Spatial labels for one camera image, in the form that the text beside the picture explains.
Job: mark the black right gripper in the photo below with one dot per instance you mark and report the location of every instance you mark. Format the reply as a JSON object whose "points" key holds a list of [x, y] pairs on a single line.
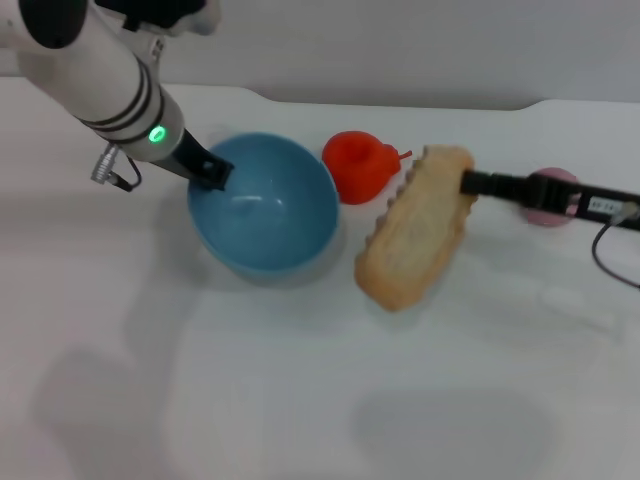
{"points": [[585, 200]]}

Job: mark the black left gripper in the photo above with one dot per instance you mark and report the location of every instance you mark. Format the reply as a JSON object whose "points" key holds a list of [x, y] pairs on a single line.
{"points": [[192, 157]]}

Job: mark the blue bowl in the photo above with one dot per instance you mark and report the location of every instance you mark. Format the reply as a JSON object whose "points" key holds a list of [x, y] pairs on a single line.
{"points": [[270, 230]]}

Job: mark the tan ridged shrimp toy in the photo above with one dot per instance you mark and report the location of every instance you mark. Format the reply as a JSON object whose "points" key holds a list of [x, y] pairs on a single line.
{"points": [[415, 235]]}

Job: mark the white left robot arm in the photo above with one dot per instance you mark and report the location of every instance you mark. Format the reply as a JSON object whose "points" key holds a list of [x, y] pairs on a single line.
{"points": [[95, 70]]}

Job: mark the pink peach toy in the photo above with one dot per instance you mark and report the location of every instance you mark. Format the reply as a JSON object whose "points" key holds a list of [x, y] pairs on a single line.
{"points": [[550, 217]]}

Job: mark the red pear toy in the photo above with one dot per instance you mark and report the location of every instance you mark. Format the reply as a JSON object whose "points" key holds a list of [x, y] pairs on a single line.
{"points": [[355, 170]]}

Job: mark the left wrist camera housing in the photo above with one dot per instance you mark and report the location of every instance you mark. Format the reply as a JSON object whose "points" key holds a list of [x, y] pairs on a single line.
{"points": [[175, 15]]}

